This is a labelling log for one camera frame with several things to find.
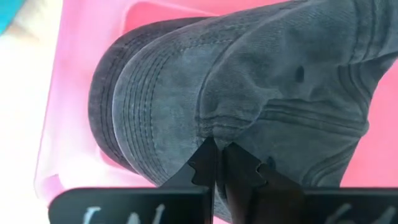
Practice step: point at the blue denim cap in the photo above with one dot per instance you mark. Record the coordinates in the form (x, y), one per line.
(280, 77)

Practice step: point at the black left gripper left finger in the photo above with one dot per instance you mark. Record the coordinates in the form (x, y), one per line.
(174, 202)

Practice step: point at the black cap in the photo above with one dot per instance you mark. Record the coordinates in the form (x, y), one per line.
(101, 102)

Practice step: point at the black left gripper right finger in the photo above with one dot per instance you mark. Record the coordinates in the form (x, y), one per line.
(264, 199)

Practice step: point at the red plastic tray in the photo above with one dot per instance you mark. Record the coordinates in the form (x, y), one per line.
(71, 109)

